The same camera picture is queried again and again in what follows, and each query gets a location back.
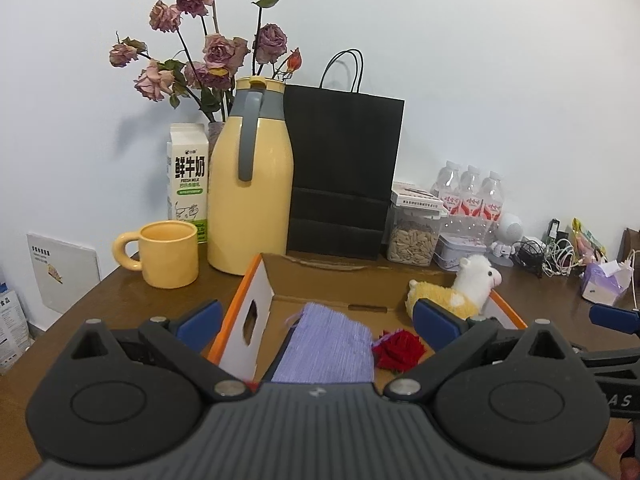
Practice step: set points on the clear seed container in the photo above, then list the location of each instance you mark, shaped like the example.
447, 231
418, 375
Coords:
412, 245

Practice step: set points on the red orange cardboard box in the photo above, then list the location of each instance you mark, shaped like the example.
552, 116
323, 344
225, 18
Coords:
325, 280

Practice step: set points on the white flat panel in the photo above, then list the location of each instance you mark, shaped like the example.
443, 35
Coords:
60, 270

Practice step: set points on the yellow thermos jug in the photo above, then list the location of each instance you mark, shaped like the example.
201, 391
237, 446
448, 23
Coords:
270, 210

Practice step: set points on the colourful snack packet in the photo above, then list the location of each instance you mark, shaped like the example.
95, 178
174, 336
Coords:
587, 240

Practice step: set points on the black paper bag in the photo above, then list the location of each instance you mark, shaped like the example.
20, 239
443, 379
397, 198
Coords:
340, 160

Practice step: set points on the purple cloth pouch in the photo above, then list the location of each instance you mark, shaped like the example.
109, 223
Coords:
325, 350

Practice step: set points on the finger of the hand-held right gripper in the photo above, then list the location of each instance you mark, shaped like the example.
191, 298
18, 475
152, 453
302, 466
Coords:
610, 362
612, 317

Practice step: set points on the blue white box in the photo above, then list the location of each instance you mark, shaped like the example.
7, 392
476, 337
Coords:
12, 325

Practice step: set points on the yellow white alpaca plush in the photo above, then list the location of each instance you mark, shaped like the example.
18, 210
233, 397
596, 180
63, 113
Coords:
475, 285

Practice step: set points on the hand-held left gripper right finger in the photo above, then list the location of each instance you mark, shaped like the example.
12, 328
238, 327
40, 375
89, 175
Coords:
435, 325

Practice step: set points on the yellow ceramic mug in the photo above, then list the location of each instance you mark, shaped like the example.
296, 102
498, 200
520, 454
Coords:
167, 260

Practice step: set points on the dried pink rose bouquet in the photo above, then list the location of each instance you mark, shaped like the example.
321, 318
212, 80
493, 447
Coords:
220, 52

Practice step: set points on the purple tissue pack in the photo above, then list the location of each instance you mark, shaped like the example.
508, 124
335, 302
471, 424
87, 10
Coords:
600, 282

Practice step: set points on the white milk carton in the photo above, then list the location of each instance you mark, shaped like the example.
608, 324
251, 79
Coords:
187, 170

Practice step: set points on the white robot figure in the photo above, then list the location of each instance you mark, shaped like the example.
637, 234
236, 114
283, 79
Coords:
510, 227

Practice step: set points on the black power adapter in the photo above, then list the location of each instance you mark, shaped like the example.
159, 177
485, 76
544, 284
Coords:
555, 230

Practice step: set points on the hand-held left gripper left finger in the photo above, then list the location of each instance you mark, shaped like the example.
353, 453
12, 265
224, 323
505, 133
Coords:
200, 322

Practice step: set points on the patterned metal tin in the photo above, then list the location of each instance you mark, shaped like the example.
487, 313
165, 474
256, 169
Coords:
457, 250

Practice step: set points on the red ribbon bow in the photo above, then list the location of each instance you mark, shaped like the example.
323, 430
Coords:
397, 350

